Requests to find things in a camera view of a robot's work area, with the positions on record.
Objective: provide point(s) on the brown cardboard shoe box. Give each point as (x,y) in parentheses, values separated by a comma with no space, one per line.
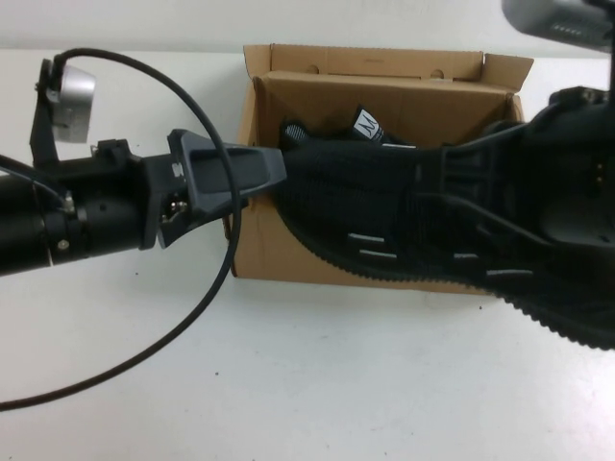
(384,81)

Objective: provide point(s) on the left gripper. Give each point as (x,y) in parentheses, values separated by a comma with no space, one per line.
(154,201)

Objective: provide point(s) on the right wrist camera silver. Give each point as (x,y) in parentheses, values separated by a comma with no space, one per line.
(552,19)

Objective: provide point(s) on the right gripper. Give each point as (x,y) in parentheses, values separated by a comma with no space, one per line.
(567,144)

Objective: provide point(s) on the black mesh sneaker white stripes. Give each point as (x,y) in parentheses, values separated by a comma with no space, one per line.
(360,201)
(367,127)

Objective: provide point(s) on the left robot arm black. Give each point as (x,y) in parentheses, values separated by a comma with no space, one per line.
(24,225)

